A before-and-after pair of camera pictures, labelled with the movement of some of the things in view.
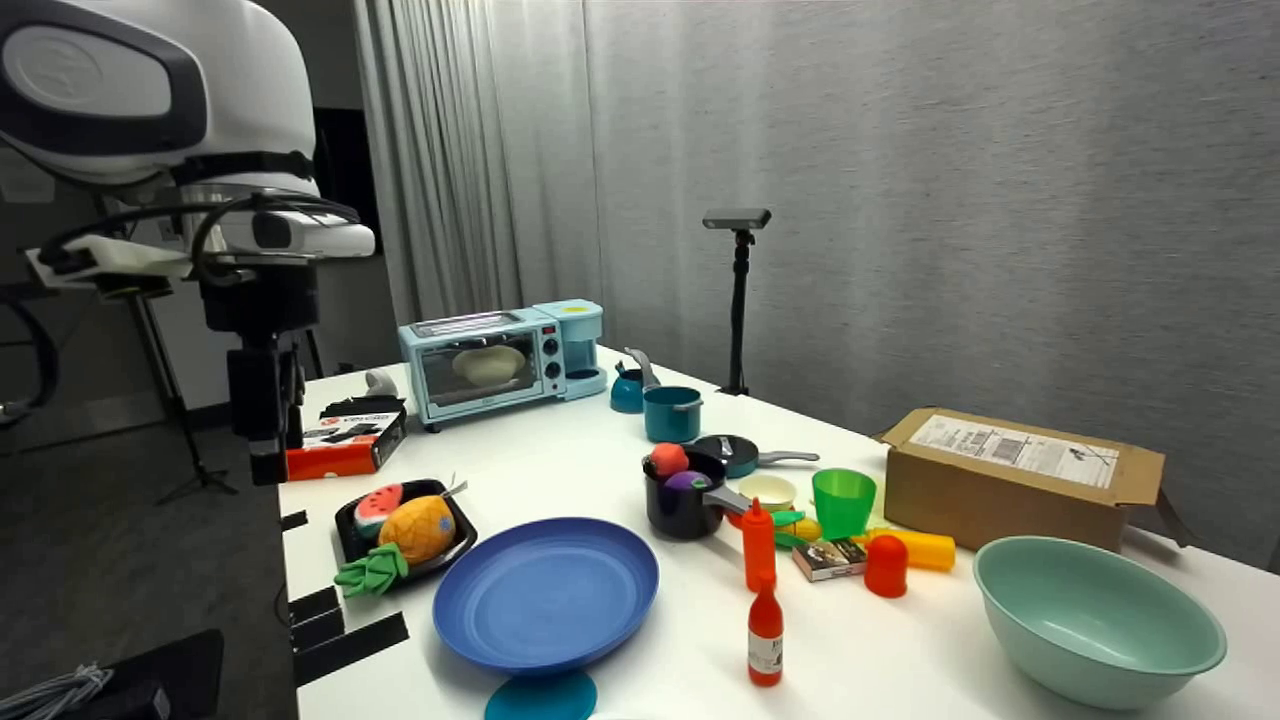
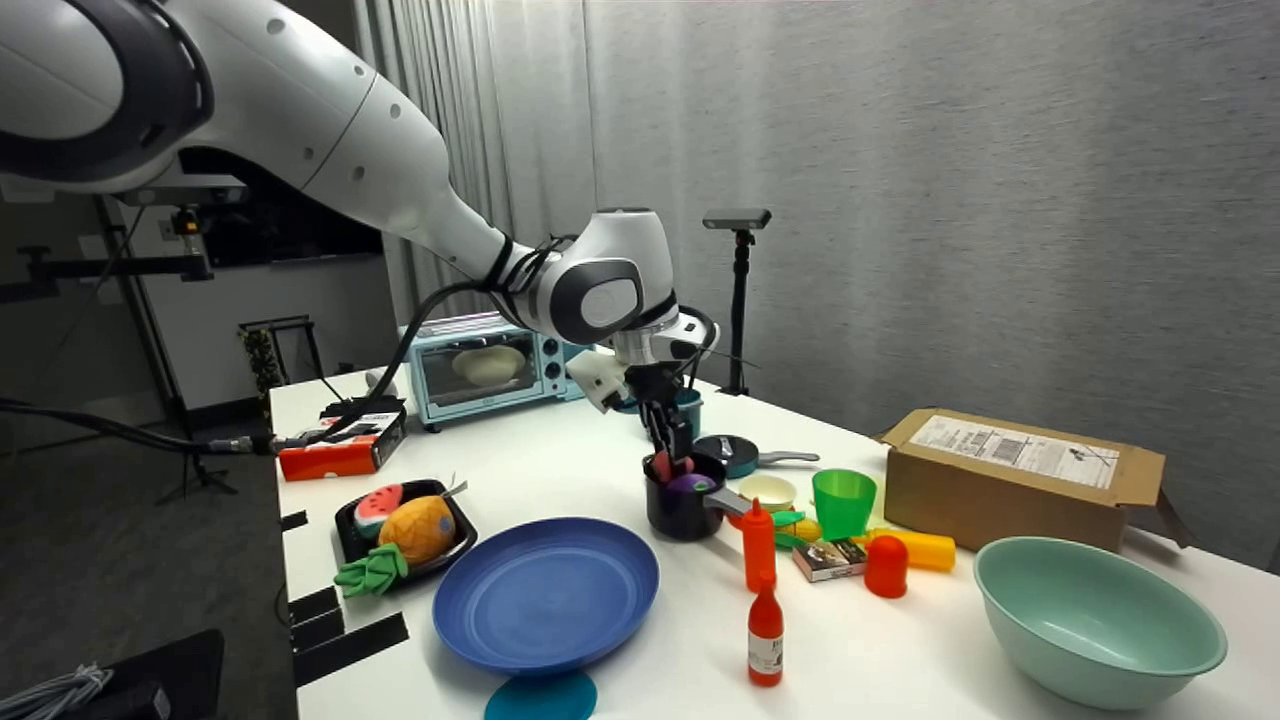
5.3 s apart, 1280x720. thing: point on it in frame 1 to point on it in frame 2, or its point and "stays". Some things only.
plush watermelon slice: (371, 508) stays
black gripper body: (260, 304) to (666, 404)
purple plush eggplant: (688, 476) stays
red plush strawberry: (666, 456) stays
